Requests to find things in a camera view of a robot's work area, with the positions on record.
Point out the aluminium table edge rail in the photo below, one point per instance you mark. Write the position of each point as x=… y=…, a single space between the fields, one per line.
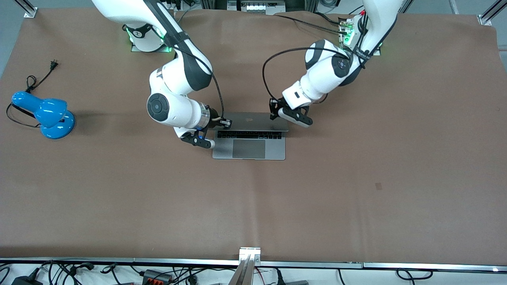
x=119 y=261

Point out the aluminium camera post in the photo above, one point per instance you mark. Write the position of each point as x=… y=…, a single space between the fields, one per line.
x=247 y=265

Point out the white power strip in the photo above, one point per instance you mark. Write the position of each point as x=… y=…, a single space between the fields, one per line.
x=257 y=7

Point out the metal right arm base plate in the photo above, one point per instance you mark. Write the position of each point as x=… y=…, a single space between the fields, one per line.
x=136 y=48

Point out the brown table mat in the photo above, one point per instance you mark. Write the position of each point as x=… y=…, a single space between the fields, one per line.
x=253 y=206

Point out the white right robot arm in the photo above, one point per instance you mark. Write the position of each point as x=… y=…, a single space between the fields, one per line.
x=178 y=75

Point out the grey connector box orange levers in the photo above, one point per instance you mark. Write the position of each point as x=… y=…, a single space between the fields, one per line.
x=156 y=276

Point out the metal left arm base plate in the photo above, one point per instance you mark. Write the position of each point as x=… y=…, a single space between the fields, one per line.
x=344 y=29

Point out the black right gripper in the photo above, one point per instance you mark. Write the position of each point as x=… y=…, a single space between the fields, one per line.
x=214 y=116

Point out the aluminium corner bracket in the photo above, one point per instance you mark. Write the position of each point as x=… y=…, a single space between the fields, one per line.
x=28 y=10
x=491 y=16

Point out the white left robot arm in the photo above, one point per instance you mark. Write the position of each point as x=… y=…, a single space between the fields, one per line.
x=330 y=65

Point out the grey laptop with black keyboard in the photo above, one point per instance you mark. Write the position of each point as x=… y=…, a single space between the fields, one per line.
x=248 y=148

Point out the black power adapter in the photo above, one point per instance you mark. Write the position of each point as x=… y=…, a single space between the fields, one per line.
x=25 y=281

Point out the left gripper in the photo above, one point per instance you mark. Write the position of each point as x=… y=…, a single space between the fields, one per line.
x=274 y=107

